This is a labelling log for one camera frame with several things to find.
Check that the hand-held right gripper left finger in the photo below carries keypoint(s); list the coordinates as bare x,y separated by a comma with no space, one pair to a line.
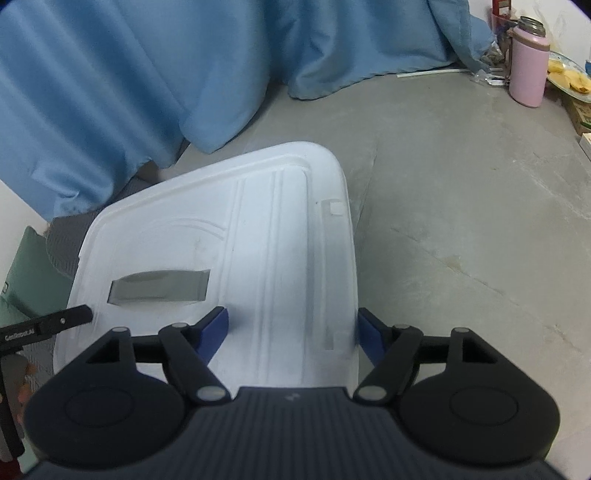
217,328

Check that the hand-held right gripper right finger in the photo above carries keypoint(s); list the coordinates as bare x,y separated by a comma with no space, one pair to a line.
369,337

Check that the white plastic bin lid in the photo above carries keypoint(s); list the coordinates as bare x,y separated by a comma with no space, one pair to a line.
277,240

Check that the grey desktop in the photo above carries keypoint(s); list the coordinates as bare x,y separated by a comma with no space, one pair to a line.
461,230

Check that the person's left hand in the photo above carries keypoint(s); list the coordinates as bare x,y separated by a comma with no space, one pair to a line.
27,392

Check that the green pillow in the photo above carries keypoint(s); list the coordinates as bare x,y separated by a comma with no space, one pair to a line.
32,277

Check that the blue curtain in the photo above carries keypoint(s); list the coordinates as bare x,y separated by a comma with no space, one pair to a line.
161,69

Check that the white thin stick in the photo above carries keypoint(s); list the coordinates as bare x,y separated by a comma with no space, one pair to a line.
431,72

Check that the white flat box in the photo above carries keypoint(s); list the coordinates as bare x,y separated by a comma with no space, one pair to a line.
586,145

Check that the clear plastic bag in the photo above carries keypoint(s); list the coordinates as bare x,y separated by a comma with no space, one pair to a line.
491,60

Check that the cardboard snack box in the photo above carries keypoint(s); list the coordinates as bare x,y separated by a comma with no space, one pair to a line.
579,113

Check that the pink thermos bottle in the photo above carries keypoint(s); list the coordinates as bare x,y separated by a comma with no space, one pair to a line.
528,69

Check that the plate of yellow food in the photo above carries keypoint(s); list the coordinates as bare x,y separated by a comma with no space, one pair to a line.
572,78

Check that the red box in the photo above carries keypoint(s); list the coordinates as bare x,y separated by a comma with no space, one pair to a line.
501,9

